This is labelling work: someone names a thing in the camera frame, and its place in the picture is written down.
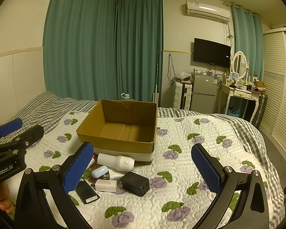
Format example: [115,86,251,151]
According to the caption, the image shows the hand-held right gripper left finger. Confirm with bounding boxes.
[14,141,94,229]

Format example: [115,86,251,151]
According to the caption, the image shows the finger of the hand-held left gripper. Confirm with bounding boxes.
[0,125,45,156]
[0,118,23,146]

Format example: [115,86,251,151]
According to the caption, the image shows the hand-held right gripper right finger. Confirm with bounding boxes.
[191,143,270,229]

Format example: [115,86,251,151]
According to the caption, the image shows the light blue earbud case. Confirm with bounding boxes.
[92,166,109,178]

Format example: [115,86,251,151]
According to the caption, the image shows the black power bank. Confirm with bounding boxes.
[76,180,100,205]

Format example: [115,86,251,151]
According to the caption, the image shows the white charger plug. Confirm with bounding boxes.
[95,179,118,192]

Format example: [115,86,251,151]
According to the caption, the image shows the white cylindrical device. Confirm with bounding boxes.
[97,154,135,172]

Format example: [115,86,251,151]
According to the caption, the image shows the black charger block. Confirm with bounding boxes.
[121,171,150,197]

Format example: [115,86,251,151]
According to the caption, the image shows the person's left hand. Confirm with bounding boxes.
[0,183,17,220]

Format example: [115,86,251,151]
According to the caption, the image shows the floral quilt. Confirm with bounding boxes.
[5,111,285,229]

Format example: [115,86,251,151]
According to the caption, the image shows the blue basket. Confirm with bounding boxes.
[227,107,241,118]

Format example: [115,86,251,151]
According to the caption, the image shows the silver refrigerator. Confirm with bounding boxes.
[190,72,221,111]

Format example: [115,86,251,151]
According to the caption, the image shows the white storage unit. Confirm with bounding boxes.
[174,81,192,110]

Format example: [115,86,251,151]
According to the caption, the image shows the dark suitcase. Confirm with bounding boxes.
[253,93,269,129]

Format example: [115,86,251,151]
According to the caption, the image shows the white vanity table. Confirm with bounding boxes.
[220,81,263,124]

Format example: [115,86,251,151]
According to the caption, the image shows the plastic bag pile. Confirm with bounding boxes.
[172,71,191,84]

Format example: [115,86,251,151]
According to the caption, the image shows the wide green curtain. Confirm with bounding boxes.
[42,0,164,108]

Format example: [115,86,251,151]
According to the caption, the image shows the white mop pole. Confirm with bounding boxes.
[153,49,161,105]

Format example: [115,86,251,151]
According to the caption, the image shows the cream louvred wardrobe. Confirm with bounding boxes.
[259,23,286,165]

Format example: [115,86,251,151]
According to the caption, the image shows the oval vanity mirror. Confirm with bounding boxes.
[231,51,249,80]

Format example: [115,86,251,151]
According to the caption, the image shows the narrow teal curtain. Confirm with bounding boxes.
[231,2,264,81]

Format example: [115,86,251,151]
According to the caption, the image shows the white air conditioner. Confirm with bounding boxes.
[185,0,231,24]

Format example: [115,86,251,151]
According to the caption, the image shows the dark wall cables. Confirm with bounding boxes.
[168,54,176,84]

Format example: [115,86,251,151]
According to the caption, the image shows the black wall television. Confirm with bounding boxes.
[193,38,231,68]

